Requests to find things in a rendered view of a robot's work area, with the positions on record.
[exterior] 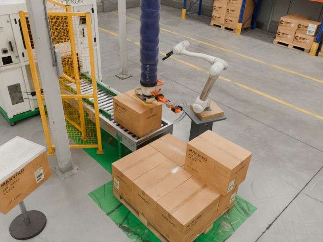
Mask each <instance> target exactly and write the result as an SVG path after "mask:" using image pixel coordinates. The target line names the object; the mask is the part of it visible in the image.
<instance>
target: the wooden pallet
mask: <svg viewBox="0 0 323 242"><path fill-rule="evenodd" d="M113 195H114V196H115V197H116V198H117V199H118V200H119V201H120V202H121V203H122V204H123V205H124V206H125V207H127V208H128V209H129V210H130V211H131V212H132V213H133V214H134V215H135V216H136V217H137V218H138V219H139V220H140V221H141V222H142V223H143V224H144V225H145V226H146V227H147V228H148V229H150V230H151V231H152V232H153V233H154V234H155V235H156V236H157V237H158V238H159V239H160V240H161V241H162V242H171V241H170V240H169V239H168V238H167V237H166V236H165V235H164V234H163V233H162V232H161V231H160V230H159V229H158V228H156V227H155V226H154V225H153V224H152V223H151V222H150V221H149V220H148V219H147V218H146V217H145V216H144V215H142V214H141V213H140V212H139V211H138V210H137V209H136V208H135V207H134V206H133V205H132V204H131V203H130V202H128V201H127V200H126V199H125V198H124V197H123V196H122V195H121V194H120V193H119V192H118V191H117V190H116V189H114V188H113ZM234 204H235V201H234V202H233V203H232V204H231V205H230V206H229V207H228V208H227V209H226V210H225V211H224V212H228V213H229V212H230V211H231V210H232V209H233V208H234ZM224 212H222V213H221V214H220V215H219V216H218V217H217V218H216V219H215V220H213V221H212V222H211V223H210V224H209V225H208V226H207V227H206V228H205V229H203V230H202V231H201V232H200V233H199V234H198V235H197V236H196V237H195V238H193V239H192V240H191V241H190V242H193V241H194V240H195V239H196V238H197V237H198V236H199V235H200V234H202V233H203V234H204V235H205V234H206V233H208V232H209V231H210V230H211V229H212V228H213V223H214V222H215V221H216V220H217V219H218V218H219V217H220V216H221V215H222V214H223V213H224Z"/></svg>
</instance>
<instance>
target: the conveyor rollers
mask: <svg viewBox="0 0 323 242"><path fill-rule="evenodd" d="M68 85H70V86H71V85H72V83H70V84H68ZM73 85H74V86H73ZM73 85H72V86H71V87H76V85H75V84H74V83H73ZM80 87H81V94H83V95H89V94H90V95H93V87H92V83H91V82H89V81H87V80H82V81H81V80H80ZM88 90H89V91H88ZM97 94H98V105H99V106H100V107H102V108H103V109H105V110H106V111H107V112H109V113H111V116H112V118H111V119H108V118H107V117H106V116H104V115H103V116H104V117H105V118H107V119H108V120H109V121H111V122H112V123H114V124H115V125H116V126H118V127H119V128H121V129H122V128H123V129H122V130H123V131H126V133H128V134H130V136H132V137H134V136H136V135H134V134H131V132H130V131H128V130H127V129H126V128H124V127H123V126H121V125H120V124H118V123H116V122H115V121H114V115H113V98H112V97H113V96H111V95H110V94H108V93H107V92H105V91H103V90H102V89H100V88H98V87H97ZM88 99H90V100H91V101H93V102H94V98H88ZM162 127H164V124H161V128H162ZM134 138H135V139H136V140H138V139H140V138H139V137H137V136H136V137H134Z"/></svg>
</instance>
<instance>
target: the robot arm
mask: <svg viewBox="0 0 323 242"><path fill-rule="evenodd" d="M188 46H189V42H188V41H187V40H184V41H182V42H180V43H179V44H177V45H175V46H174V48H173V49H172V51H170V52H169V53H167V54H166V57H164V58H162V60H165V59H167V58H168V57H170V56H171V55H172V54H173V53H174V54H176V55H187V56H191V57H196V58H201V59H205V60H207V61H208V62H210V63H211V64H213V65H212V66H211V68H210V70H209V77H208V80H207V82H206V84H205V86H204V88H203V90H202V92H201V93H200V96H199V97H197V99H196V101H195V102H194V104H193V110H194V111H195V112H196V113H201V112H203V111H209V110H210V111H212V109H211V108H210V102H211V95H210V92H211V89H212V87H213V85H214V83H215V81H216V79H217V78H218V77H219V76H220V74H221V73H222V71H223V70H226V69H227V67H228V63H227V62H225V61H224V60H222V59H220V58H217V57H213V56H209V55H206V54H201V53H195V52H189V51H186V48H187V47H188Z"/></svg>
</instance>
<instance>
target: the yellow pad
mask: <svg viewBox="0 0 323 242"><path fill-rule="evenodd" d="M140 95H141V94H140V93H139V94H137V95H136V93H135V94H133V96H134V97H135V98H137V99H138V100H139V101H140V102H142V103H143V104H144V105H145V106H148V105H152V102H150V103H147V102H146V100H147V98H144V99H141V98H140V97H139V96H140Z"/></svg>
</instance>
